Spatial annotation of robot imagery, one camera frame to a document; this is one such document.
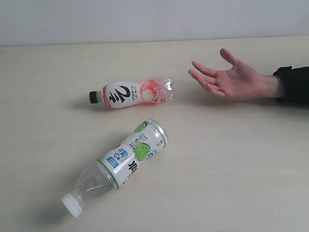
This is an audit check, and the black sleeved forearm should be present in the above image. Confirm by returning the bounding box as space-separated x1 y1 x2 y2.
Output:
273 66 309 105

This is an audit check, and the lime label water bottle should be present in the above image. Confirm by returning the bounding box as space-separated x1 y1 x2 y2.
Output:
61 119 169 218

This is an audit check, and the person's open bare hand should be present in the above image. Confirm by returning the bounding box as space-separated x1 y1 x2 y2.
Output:
188 48 284 101

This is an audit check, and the pink peach soda bottle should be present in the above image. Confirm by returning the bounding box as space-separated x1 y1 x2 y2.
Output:
89 77 174 109

